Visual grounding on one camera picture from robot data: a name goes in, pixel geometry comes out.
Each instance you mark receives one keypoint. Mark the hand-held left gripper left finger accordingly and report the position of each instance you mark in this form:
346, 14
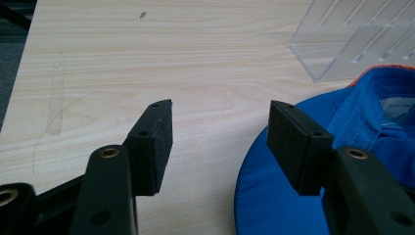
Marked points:
147, 153

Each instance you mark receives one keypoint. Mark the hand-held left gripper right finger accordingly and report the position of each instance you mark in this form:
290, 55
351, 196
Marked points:
293, 147

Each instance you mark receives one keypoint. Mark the blue cap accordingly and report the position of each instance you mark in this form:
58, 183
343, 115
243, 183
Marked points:
264, 202

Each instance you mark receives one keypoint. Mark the clear acrylic rack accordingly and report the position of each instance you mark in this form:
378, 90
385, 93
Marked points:
345, 36

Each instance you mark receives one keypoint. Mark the black metal stand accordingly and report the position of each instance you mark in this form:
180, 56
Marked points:
13, 14

